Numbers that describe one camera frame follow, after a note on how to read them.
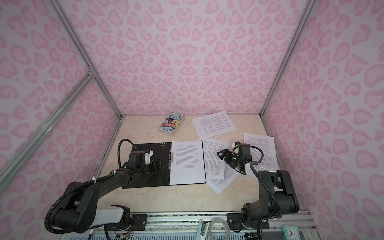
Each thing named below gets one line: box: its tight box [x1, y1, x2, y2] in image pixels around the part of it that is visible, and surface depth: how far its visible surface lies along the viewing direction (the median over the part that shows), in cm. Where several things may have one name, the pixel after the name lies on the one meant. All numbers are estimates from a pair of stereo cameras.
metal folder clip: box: [168, 149, 174, 169], surface depth 97 cm
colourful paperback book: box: [158, 113, 184, 135], surface depth 115 cm
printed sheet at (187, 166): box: [169, 140, 206, 185], surface depth 95 cm
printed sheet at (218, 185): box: [206, 161, 241, 195], surface depth 88 cm
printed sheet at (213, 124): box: [191, 110, 237, 139], surface depth 117 cm
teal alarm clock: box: [282, 225, 301, 240], surface depth 70 cm
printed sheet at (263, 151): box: [243, 132, 279, 172], surface depth 106 cm
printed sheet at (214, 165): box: [200, 137, 229, 180], surface depth 97 cm
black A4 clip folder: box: [122, 140, 207, 189], surface depth 95 cm
